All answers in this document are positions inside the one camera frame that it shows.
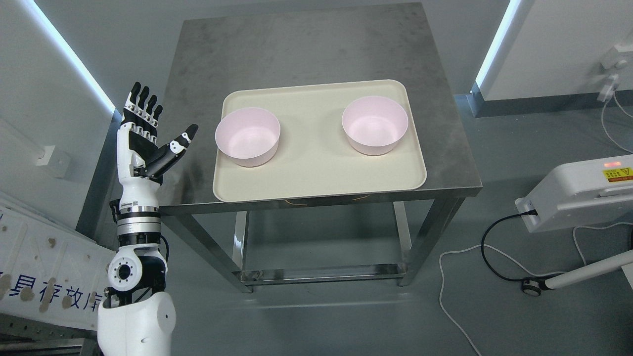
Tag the white wall socket box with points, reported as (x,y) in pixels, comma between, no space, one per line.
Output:
(55,162)

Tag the pink bowl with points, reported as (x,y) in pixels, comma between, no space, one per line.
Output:
(249,136)
(374,124)

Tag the stainless steel table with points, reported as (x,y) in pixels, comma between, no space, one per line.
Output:
(217,56)

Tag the white wall plug adapter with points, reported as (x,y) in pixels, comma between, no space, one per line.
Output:
(616,59)

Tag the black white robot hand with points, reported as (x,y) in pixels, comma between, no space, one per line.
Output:
(141,163)

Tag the white machine with warning label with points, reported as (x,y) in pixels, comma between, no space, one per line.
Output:
(580,193)

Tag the white stand leg with caster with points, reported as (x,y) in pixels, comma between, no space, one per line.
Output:
(534,286)

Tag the cream plastic tray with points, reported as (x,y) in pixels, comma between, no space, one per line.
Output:
(314,157)

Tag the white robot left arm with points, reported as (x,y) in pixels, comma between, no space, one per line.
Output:
(137,316)

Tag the white printed panel board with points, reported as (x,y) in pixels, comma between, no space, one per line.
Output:
(49,273)

